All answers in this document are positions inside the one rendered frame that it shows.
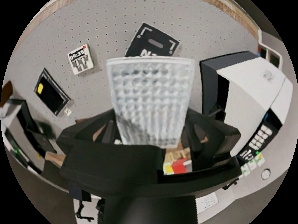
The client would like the brown bottle with blue cap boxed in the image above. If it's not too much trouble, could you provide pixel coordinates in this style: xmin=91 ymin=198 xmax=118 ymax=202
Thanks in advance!
xmin=0 ymin=80 xmax=13 ymax=108

